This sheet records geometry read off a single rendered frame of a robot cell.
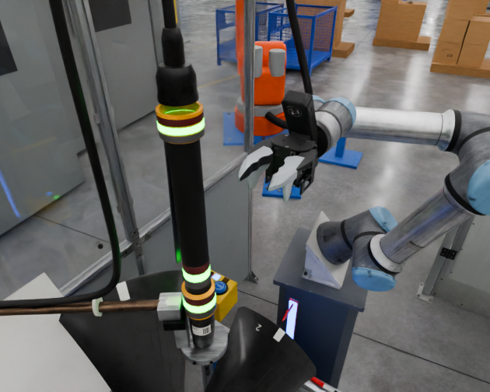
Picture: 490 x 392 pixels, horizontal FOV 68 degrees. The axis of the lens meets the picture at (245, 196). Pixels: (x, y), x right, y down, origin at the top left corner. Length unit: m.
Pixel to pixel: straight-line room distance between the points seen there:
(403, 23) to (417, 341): 7.89
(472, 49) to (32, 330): 7.65
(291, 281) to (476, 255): 1.49
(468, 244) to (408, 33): 7.49
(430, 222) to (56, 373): 0.87
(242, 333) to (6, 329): 0.48
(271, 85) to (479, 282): 2.82
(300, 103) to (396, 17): 8.98
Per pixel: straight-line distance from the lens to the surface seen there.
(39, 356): 0.90
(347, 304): 1.26
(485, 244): 2.49
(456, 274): 2.65
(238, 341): 0.89
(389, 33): 9.58
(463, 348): 2.64
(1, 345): 0.89
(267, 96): 4.32
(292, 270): 1.32
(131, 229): 1.44
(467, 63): 7.94
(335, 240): 1.22
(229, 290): 1.15
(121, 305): 0.53
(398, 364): 2.41
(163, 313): 0.51
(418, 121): 0.93
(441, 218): 0.93
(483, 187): 0.84
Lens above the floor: 1.94
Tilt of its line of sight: 35 degrees down
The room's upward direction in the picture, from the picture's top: straight up
